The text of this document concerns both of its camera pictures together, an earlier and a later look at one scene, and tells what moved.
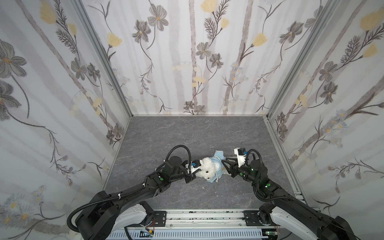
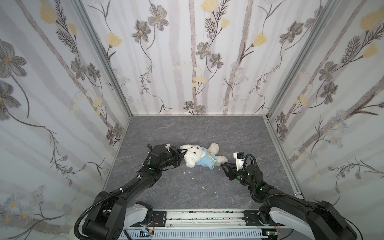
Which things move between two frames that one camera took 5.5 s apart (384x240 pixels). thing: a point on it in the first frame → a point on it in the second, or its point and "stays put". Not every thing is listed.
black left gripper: x=190 y=173 → x=177 y=156
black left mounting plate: x=160 y=218 stays put
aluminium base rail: x=205 y=219 stays put
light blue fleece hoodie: x=221 y=170 → x=209 y=160
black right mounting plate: x=251 y=219 stays put
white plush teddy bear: x=208 y=167 → x=194 y=153
